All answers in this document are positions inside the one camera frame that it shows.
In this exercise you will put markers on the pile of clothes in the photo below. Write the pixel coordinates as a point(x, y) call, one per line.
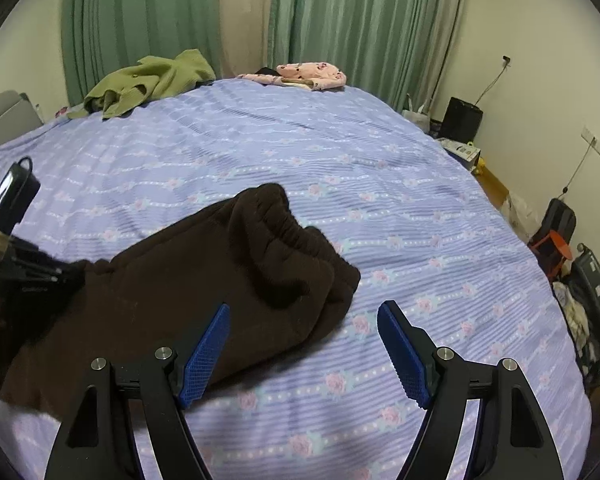
point(572, 315)

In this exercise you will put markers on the white wall socket plate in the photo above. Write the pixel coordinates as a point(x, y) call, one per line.
point(597, 146)

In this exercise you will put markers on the olive green garment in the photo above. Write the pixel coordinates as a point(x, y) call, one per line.
point(145, 85)

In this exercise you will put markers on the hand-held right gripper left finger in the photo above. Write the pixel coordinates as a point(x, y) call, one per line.
point(205, 355)

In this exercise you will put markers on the grey padded headboard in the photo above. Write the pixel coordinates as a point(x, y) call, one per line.
point(5, 117)

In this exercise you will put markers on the printed cardboard box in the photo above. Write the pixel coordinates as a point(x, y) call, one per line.
point(460, 152)

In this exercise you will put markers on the dark brown pants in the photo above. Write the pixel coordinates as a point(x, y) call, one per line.
point(155, 300)

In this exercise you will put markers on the pink floral garment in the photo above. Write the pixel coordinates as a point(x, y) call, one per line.
point(315, 74)

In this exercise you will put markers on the white bag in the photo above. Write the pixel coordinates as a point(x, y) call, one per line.
point(417, 117)

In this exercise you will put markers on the small yellow toy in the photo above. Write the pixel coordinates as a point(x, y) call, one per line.
point(480, 165)

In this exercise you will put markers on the clear plastic bag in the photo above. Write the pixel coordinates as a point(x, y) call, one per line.
point(520, 215)

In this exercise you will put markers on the green curtain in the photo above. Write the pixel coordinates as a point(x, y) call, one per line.
point(360, 20)
point(140, 10)

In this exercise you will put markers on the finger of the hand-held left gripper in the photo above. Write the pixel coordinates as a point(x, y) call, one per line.
point(55, 280)

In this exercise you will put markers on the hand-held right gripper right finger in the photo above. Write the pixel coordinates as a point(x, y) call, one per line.
point(402, 355)

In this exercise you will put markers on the purple floral bedsheet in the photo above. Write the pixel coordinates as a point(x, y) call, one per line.
point(355, 185)

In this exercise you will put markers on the black and orange backpack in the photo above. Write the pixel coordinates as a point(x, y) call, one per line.
point(555, 230)

